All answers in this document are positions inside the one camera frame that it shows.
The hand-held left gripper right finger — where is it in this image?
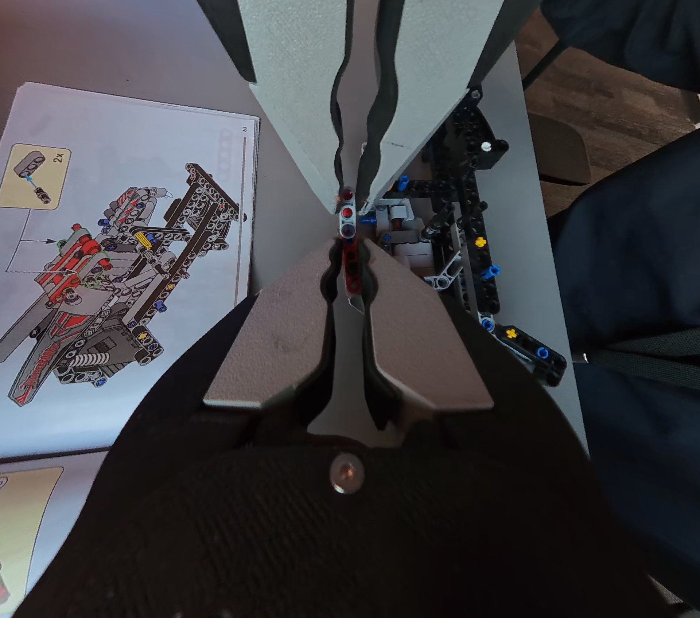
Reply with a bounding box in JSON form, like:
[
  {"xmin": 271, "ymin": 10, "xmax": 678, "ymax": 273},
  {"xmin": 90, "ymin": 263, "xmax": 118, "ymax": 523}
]
[{"xmin": 361, "ymin": 238, "xmax": 497, "ymax": 445}]

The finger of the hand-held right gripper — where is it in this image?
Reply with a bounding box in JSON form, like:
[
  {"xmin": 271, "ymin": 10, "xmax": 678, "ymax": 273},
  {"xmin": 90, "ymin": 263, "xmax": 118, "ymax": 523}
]
[
  {"xmin": 357, "ymin": 0, "xmax": 541, "ymax": 211},
  {"xmin": 218, "ymin": 0, "xmax": 359, "ymax": 215}
]

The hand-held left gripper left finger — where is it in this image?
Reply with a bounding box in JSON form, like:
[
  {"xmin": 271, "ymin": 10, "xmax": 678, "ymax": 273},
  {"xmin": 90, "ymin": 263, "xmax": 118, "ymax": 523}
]
[{"xmin": 202, "ymin": 237, "xmax": 341, "ymax": 430}]

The lego truck chassis model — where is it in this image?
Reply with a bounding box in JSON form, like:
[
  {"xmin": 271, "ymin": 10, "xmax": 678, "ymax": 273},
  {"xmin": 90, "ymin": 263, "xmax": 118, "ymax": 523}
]
[{"xmin": 340, "ymin": 85, "xmax": 568, "ymax": 388}]

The lego instruction booklet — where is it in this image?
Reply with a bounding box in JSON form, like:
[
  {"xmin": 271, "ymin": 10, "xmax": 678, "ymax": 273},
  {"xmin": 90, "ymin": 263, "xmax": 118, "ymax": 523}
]
[{"xmin": 0, "ymin": 82, "xmax": 260, "ymax": 618}]

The dark mesh office chair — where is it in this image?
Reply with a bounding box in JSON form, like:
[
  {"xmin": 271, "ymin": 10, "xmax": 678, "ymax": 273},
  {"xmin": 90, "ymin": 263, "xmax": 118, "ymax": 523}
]
[{"xmin": 522, "ymin": 41, "xmax": 591, "ymax": 187}]

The light grey two-hole lego beam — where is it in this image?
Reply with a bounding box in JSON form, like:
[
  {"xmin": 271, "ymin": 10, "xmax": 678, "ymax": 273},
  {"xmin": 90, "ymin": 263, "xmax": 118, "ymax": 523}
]
[{"xmin": 336, "ymin": 187, "xmax": 359, "ymax": 239}]

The black strap with metal buckle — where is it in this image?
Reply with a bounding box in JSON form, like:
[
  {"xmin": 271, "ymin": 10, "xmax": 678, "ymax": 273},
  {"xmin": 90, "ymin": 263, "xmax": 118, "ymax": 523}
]
[{"xmin": 582, "ymin": 328, "xmax": 700, "ymax": 389}]

